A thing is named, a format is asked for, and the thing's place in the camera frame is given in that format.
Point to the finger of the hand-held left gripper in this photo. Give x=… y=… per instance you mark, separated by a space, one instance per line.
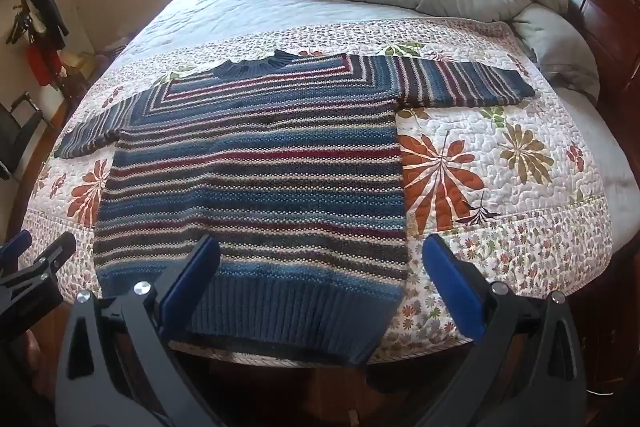
x=15 y=246
x=47 y=259

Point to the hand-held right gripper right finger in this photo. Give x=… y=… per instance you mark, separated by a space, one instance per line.
x=452 y=287

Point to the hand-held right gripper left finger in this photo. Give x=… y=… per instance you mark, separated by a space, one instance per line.
x=192 y=277

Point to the striped knit sweater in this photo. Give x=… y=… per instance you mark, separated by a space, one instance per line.
x=260 y=187

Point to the coat rack with dark clothes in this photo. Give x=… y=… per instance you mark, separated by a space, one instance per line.
x=42 y=7

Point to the floral quilted bedspread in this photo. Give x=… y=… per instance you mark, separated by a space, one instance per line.
x=500 y=207

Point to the black chair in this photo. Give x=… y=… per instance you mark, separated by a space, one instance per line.
x=22 y=132

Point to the red garment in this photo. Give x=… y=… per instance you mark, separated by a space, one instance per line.
x=42 y=64

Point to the dark wooden headboard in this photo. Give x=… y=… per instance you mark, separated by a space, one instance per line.
x=600 y=17

